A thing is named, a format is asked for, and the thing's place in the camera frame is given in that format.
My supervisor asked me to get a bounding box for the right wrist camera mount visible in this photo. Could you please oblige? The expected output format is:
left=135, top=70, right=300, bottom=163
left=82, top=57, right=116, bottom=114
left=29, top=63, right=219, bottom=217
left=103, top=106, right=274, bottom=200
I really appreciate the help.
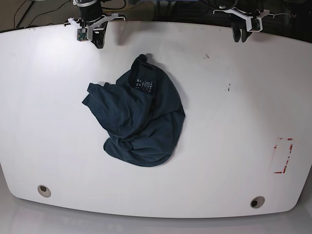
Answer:
left=63, top=13, right=126, bottom=41

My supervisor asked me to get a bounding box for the dark teal t-shirt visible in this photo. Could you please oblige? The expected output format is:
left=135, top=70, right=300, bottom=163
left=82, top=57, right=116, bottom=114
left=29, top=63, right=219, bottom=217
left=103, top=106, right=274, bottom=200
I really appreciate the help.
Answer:
left=83, top=54, right=185, bottom=167

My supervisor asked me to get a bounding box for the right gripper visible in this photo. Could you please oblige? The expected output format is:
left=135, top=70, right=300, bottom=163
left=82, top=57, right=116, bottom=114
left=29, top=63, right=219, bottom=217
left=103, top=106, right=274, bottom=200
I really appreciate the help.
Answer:
left=79, top=13, right=107, bottom=49

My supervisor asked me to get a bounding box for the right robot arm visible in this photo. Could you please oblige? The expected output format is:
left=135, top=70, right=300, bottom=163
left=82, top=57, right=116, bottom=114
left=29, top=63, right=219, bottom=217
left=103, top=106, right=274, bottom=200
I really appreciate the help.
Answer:
left=73, top=0, right=108, bottom=49

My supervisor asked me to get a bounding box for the red tape rectangle marking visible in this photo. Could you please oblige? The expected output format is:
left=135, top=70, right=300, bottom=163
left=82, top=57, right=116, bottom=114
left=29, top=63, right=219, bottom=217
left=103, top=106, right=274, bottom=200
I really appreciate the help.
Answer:
left=271, top=137, right=294, bottom=175

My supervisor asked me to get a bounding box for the table cable grommet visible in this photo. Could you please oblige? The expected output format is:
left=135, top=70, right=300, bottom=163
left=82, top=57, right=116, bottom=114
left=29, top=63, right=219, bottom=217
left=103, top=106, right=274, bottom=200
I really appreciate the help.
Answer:
left=250, top=196, right=265, bottom=209
left=38, top=185, right=51, bottom=198

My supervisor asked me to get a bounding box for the left table cable grommet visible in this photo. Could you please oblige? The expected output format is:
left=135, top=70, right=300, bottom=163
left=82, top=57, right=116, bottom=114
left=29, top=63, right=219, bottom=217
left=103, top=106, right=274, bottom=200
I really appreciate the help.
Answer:
left=38, top=185, right=51, bottom=198

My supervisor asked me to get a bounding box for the right table cable grommet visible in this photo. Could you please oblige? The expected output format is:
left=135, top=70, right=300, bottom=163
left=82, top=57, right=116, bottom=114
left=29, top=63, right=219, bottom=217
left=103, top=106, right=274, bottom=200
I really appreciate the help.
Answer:
left=250, top=196, right=265, bottom=209

